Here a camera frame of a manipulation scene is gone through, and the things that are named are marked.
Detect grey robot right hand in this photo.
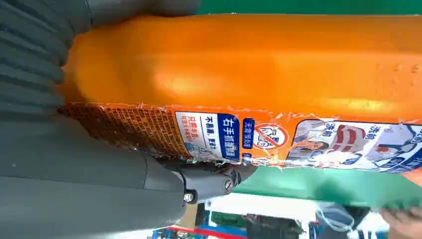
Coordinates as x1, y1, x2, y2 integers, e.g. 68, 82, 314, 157
0, 0, 258, 239

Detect person's right hand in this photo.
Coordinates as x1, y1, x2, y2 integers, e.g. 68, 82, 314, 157
379, 207, 422, 239

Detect navy blue pouch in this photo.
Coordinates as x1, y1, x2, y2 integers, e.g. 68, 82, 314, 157
316, 205, 372, 230

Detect black remote controller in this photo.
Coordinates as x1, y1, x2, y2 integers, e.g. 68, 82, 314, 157
244, 214, 305, 239

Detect white cable loop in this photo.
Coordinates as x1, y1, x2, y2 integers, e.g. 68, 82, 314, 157
316, 202, 356, 232

